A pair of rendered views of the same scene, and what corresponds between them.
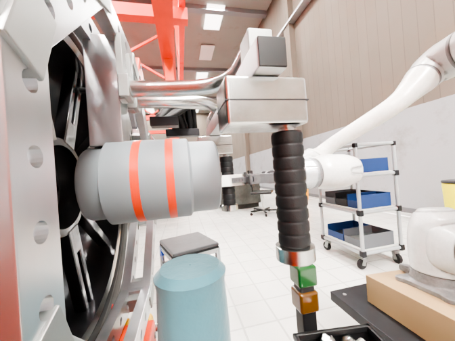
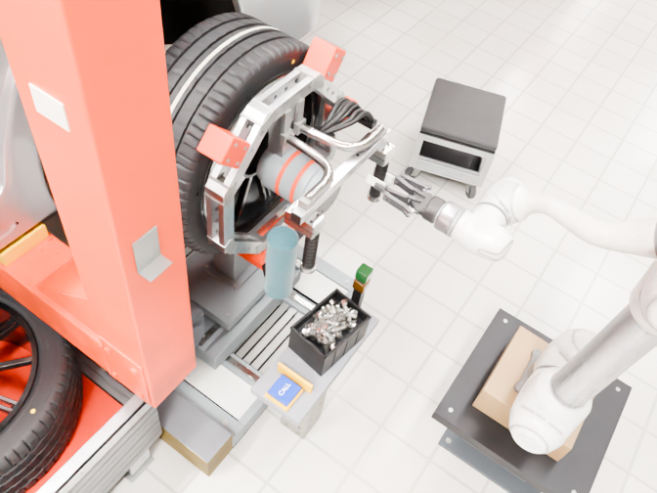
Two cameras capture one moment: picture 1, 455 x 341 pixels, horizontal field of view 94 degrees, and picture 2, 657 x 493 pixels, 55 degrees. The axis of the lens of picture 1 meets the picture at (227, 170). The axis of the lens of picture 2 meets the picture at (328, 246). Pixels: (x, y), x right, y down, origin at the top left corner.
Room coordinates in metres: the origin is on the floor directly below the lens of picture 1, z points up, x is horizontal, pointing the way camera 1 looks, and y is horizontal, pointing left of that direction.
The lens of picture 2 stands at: (-0.51, -0.74, 2.10)
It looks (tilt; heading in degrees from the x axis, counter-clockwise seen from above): 51 degrees down; 39
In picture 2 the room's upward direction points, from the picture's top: 11 degrees clockwise
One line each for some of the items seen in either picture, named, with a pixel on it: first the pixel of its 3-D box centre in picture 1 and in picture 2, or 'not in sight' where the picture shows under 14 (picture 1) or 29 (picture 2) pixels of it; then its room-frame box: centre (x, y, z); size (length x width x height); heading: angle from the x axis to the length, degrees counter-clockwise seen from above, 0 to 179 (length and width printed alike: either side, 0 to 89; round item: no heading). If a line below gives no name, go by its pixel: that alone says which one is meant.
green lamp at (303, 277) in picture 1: (302, 273); (364, 273); (0.43, -0.14, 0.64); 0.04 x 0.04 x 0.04; 12
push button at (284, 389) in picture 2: not in sight; (284, 390); (0.07, -0.21, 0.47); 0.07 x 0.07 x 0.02; 12
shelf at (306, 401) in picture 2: not in sight; (318, 354); (0.23, -0.18, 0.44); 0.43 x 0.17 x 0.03; 12
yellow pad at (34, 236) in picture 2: not in sight; (9, 233); (-0.29, 0.54, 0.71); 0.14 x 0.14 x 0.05; 12
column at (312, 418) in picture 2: not in sight; (305, 394); (0.20, -0.18, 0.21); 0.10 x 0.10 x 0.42; 12
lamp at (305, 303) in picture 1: (305, 298); (361, 283); (0.43, -0.14, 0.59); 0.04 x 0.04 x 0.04; 12
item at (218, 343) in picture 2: not in sight; (223, 291); (0.27, 0.35, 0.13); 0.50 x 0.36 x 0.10; 12
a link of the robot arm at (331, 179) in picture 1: (332, 171); (485, 234); (0.66, -0.33, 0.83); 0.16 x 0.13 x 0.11; 102
